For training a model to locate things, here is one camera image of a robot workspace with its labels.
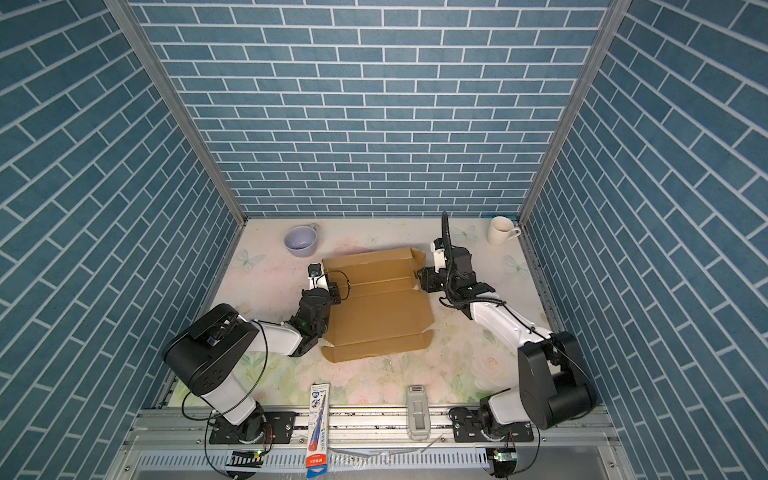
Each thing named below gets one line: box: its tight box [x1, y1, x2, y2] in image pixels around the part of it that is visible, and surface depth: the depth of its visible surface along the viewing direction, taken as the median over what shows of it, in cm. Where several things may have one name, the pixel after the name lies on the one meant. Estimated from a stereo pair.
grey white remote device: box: [406, 384, 431, 441], surface depth 75 cm
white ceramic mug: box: [487, 216, 521, 246], surface depth 111 cm
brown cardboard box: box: [321, 247, 435, 363], surface depth 93 cm
